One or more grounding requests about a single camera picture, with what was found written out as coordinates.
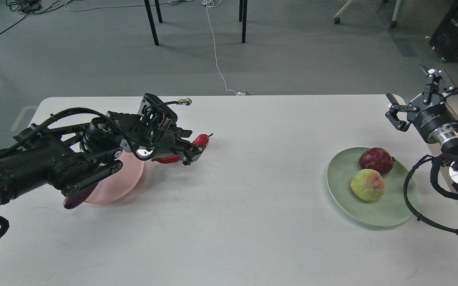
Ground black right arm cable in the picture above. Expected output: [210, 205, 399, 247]
[403, 154, 458, 240]

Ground white cable on floor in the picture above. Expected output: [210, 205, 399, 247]
[202, 0, 251, 96]

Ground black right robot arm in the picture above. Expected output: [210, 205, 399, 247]
[385, 66, 458, 236]

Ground black cables on floor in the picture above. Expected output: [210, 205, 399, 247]
[0, 0, 146, 46]

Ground pink plate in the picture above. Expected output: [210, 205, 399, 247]
[84, 152, 145, 204]

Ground yellow green apple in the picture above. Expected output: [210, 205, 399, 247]
[350, 169, 386, 201]

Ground white office chair base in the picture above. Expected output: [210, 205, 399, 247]
[332, 0, 405, 29]

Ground green plate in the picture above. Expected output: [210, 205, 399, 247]
[326, 148, 412, 227]

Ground black table leg left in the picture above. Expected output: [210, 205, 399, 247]
[144, 0, 163, 46]

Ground dark red pomegranate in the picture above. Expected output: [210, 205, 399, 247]
[359, 148, 396, 175]

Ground red chili pepper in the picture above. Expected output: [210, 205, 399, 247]
[151, 133, 213, 164]

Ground purple eggplant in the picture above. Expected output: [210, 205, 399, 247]
[63, 167, 112, 209]

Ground black table leg right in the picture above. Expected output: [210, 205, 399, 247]
[239, 0, 248, 44]

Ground black table leg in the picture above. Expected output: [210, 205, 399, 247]
[144, 0, 163, 46]
[239, 0, 248, 44]

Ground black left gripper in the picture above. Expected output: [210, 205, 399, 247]
[149, 128, 207, 165]

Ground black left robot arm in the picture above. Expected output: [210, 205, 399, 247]
[0, 93, 209, 238]

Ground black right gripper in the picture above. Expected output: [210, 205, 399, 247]
[385, 65, 458, 144]

